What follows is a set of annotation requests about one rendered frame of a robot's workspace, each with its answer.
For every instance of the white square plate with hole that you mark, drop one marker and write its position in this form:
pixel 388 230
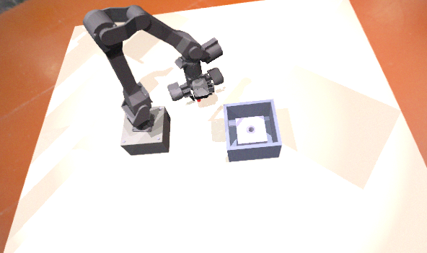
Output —
pixel 251 130

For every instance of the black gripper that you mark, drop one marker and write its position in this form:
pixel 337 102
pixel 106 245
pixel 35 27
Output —
pixel 184 90

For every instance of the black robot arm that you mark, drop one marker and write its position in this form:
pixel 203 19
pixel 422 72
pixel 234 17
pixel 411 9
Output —
pixel 100 24

